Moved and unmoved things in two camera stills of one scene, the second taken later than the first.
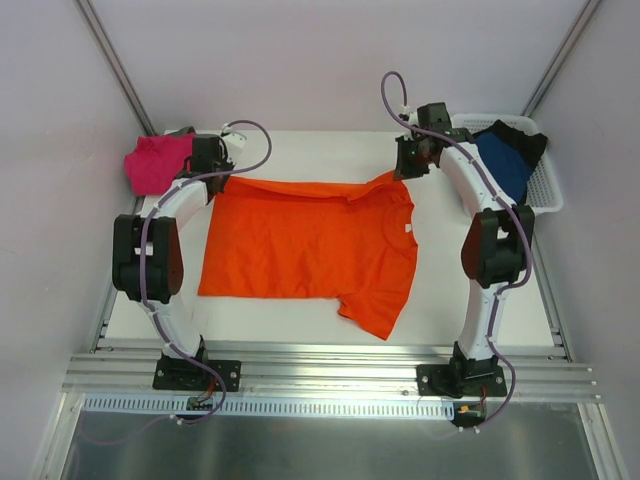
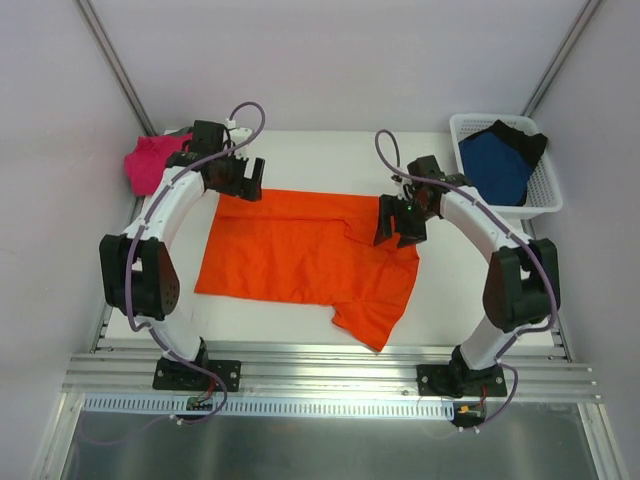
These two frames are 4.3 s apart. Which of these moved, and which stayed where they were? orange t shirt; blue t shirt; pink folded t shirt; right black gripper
Moved: right black gripper
Stayed: orange t shirt; pink folded t shirt; blue t shirt
